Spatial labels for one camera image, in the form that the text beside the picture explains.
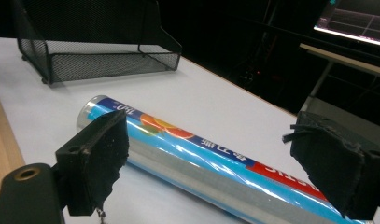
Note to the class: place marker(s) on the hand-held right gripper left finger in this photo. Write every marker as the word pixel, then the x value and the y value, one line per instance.
pixel 94 155

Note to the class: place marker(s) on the black mesh desk organizer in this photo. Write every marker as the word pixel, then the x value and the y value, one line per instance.
pixel 94 43

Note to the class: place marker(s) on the computer monitor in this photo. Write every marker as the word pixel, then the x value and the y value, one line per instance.
pixel 355 18

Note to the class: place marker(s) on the white side table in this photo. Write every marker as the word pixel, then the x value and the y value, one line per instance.
pixel 343 87

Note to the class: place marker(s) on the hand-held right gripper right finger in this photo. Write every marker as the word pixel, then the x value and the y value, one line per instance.
pixel 337 168

